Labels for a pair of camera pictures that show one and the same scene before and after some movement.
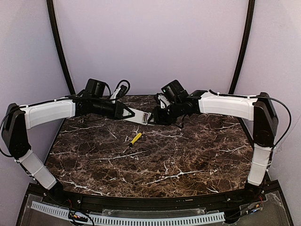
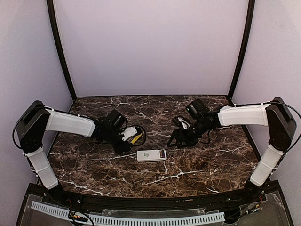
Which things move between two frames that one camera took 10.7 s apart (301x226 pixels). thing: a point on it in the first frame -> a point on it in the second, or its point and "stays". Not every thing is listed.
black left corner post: (53, 21) stays
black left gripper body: (116, 110) -> (121, 147)
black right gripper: (159, 115) -> (184, 136)
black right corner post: (245, 48) stays
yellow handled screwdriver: (135, 139) stays
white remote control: (139, 117) -> (151, 155)
